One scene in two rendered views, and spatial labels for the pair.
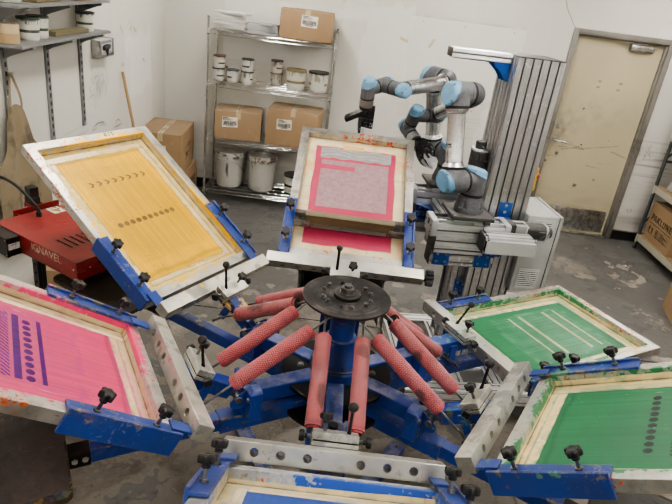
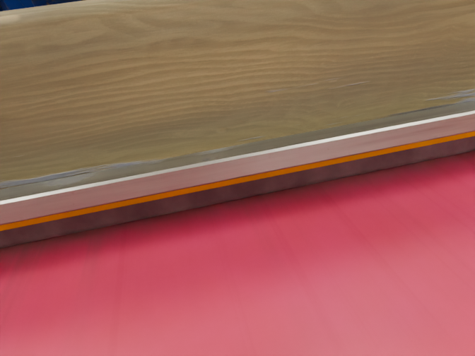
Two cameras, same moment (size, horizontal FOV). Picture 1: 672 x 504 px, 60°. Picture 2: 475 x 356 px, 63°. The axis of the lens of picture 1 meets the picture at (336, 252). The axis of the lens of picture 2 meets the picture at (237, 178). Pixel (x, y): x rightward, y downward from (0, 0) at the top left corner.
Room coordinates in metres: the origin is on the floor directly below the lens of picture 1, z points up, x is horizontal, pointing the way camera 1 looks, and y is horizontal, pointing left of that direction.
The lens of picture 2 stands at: (2.61, -0.07, 1.39)
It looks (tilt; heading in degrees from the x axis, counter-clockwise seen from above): 59 degrees down; 166
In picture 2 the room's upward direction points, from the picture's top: 1 degrees clockwise
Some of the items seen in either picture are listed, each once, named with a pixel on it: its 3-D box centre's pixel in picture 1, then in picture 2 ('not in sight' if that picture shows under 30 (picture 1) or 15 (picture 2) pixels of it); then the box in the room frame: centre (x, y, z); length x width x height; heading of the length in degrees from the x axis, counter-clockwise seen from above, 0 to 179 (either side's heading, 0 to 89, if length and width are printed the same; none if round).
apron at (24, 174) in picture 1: (22, 161); not in sight; (3.29, 1.92, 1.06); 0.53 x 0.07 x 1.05; 1
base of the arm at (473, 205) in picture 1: (469, 201); not in sight; (2.91, -0.65, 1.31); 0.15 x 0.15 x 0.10
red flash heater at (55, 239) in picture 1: (77, 235); not in sight; (2.41, 1.18, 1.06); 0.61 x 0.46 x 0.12; 61
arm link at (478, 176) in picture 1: (473, 179); not in sight; (2.90, -0.65, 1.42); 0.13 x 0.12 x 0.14; 118
